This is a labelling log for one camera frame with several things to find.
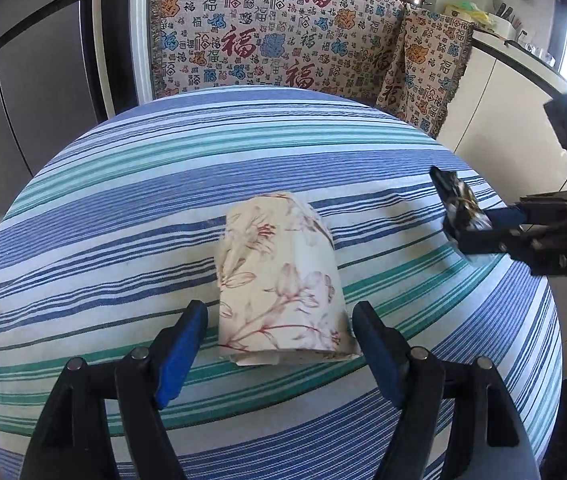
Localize small printed fringed blanket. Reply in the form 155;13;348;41
375;7;475;139

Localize grey refrigerator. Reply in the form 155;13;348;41
0;0;109;186

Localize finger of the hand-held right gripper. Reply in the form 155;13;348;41
486;192;567;232
456;225;537;262

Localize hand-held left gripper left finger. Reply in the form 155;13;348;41
18;300;209;480

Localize floral tissue packet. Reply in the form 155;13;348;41
216;191;363;368

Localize white kitchen counter cabinet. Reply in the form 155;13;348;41
437;29;567;183

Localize yellow-green plastic bag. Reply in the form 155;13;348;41
444;2;498;29

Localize glass jars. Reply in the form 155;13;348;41
515;32;557;67

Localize dark shiny wrapper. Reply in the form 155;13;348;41
429;166;495;242

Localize blue striped tablecloth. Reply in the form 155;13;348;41
0;85;564;480

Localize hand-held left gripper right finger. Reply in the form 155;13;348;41
351;301;544;480

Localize knife block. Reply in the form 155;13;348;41
494;4;520;42

